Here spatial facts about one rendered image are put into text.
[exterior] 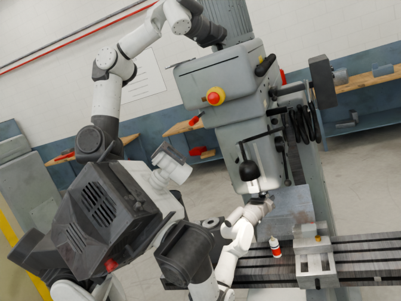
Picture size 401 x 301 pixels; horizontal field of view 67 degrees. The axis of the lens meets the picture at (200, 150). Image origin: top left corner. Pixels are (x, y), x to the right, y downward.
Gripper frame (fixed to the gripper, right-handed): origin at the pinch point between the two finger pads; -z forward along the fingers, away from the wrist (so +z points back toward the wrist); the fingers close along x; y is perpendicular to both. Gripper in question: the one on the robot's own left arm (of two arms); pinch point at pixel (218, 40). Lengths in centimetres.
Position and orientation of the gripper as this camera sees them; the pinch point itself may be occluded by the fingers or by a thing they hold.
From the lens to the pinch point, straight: 120.4
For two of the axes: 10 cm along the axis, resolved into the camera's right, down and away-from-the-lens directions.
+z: -6.3, -1.0, -7.7
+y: 0.0, -9.9, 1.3
